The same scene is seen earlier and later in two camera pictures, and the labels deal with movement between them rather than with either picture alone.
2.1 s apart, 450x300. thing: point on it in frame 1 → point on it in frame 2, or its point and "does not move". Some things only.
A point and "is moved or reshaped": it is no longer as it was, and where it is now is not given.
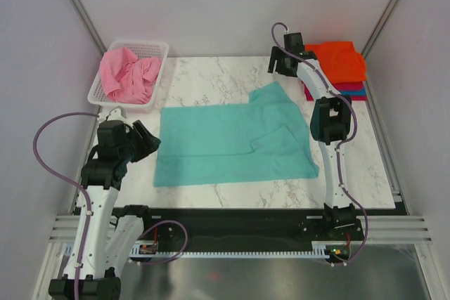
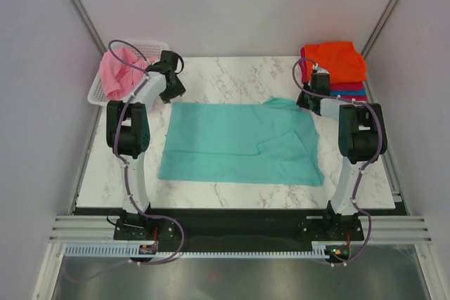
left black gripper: [148, 143] → [179, 90]
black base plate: [230, 230] does not move
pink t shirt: [126, 79] does not move
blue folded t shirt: [361, 93] does not move
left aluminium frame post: [79, 8] does not move
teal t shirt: [266, 139] is moved or reshaped
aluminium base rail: [384, 230] does not move
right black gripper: [275, 54] → [300, 102]
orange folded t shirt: [340, 61] does not move
